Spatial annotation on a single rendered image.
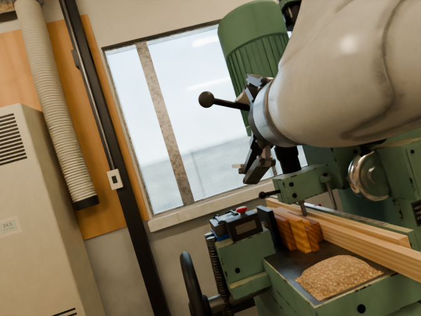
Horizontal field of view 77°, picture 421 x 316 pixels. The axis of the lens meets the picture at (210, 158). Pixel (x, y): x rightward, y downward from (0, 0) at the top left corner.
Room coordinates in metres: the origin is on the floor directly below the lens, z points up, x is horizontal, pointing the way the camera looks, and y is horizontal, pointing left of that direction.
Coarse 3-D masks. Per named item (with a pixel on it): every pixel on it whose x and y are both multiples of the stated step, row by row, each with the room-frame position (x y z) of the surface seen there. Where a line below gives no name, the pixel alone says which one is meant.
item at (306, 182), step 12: (312, 168) 0.70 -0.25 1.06; (324, 168) 0.69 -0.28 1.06; (276, 180) 0.71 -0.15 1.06; (288, 180) 0.68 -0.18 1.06; (300, 180) 0.68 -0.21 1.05; (312, 180) 0.69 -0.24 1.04; (288, 192) 0.67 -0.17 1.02; (300, 192) 0.68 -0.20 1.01; (312, 192) 0.68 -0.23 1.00; (324, 192) 0.69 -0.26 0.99
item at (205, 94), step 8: (200, 96) 0.53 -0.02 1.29; (208, 96) 0.53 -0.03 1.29; (200, 104) 0.54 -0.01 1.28; (208, 104) 0.53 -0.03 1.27; (216, 104) 0.54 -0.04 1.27; (224, 104) 0.54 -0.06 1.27; (232, 104) 0.54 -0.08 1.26; (240, 104) 0.55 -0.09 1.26; (360, 144) 0.61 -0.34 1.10; (368, 144) 0.59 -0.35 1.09; (376, 144) 0.58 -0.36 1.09
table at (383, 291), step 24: (264, 264) 0.62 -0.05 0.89; (288, 264) 0.57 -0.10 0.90; (312, 264) 0.54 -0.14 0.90; (240, 288) 0.60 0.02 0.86; (288, 288) 0.50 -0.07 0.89; (360, 288) 0.42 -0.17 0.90; (384, 288) 0.43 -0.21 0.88; (408, 288) 0.44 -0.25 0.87; (312, 312) 0.42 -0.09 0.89; (336, 312) 0.41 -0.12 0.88; (360, 312) 0.42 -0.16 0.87; (384, 312) 0.43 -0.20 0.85
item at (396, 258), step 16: (320, 224) 0.63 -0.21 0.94; (336, 224) 0.60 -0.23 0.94; (336, 240) 0.58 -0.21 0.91; (352, 240) 0.53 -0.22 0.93; (368, 240) 0.48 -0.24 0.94; (384, 240) 0.47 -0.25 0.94; (368, 256) 0.49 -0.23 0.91; (384, 256) 0.45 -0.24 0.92; (400, 256) 0.42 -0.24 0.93; (416, 256) 0.39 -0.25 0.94; (400, 272) 0.42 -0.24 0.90; (416, 272) 0.39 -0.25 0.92
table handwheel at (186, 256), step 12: (180, 264) 0.63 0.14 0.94; (192, 264) 0.76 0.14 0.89; (192, 276) 0.58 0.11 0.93; (192, 288) 0.56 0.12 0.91; (264, 288) 0.67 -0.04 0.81; (192, 300) 0.54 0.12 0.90; (204, 300) 0.65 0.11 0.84; (216, 300) 0.65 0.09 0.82; (240, 300) 0.66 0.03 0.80; (192, 312) 0.54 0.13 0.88; (204, 312) 0.53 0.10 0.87
